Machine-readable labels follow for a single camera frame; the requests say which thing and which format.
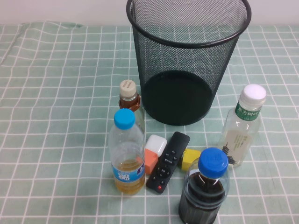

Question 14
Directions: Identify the yellow drink bottle light-blue cap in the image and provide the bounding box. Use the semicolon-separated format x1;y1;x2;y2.
107;108;146;196

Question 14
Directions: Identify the black remote control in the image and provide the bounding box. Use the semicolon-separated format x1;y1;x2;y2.
146;131;191;194

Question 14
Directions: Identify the dark drink bottle blue cap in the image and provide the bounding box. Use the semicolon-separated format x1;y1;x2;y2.
178;147;231;224

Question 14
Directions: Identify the green checked tablecloth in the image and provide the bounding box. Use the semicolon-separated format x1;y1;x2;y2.
0;21;299;224

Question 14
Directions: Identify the clear bottle white cap green label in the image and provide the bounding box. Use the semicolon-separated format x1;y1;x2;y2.
218;84;267;167

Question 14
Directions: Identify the yellow block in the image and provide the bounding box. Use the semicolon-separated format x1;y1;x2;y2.
179;148;202;173

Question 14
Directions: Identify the brown tea bottle beige cap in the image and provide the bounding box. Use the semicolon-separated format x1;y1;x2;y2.
118;80;146;138

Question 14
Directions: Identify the orange and white block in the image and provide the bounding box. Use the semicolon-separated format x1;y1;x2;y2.
145;134;168;158

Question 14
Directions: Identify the black mesh wastebasket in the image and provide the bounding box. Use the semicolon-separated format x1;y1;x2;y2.
126;0;252;126

